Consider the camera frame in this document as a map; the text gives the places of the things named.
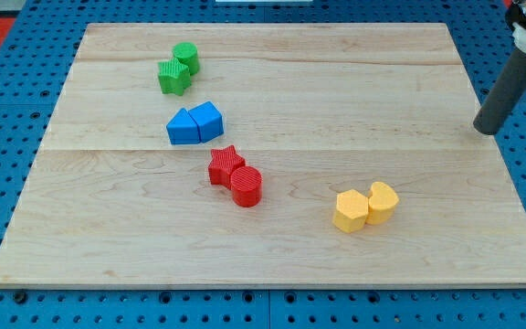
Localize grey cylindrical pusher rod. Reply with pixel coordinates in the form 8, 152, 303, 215
473, 48, 526, 135

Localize red star block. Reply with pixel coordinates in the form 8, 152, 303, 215
208, 145, 246, 189

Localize red cylinder block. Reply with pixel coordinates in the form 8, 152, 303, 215
230, 166, 262, 207

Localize yellow hexagon block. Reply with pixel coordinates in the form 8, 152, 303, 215
332, 189, 369, 233

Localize blue triangle block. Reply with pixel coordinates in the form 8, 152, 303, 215
166, 108, 200, 144

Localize green star block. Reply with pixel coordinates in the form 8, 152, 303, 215
158, 58, 192, 96

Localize wooden board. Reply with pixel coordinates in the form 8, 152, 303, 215
0, 23, 526, 290

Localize yellow heart block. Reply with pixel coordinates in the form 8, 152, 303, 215
366, 182, 399, 225

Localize green cylinder block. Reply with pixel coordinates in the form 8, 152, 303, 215
173, 42, 200, 75

